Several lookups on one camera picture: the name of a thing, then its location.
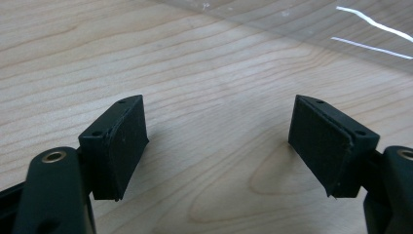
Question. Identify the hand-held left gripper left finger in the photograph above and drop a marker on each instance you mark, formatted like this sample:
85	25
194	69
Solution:
117	152

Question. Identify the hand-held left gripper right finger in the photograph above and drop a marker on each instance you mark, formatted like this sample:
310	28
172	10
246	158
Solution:
321	146

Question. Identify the clear plastic bag white trim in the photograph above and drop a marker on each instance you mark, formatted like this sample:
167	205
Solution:
324	19

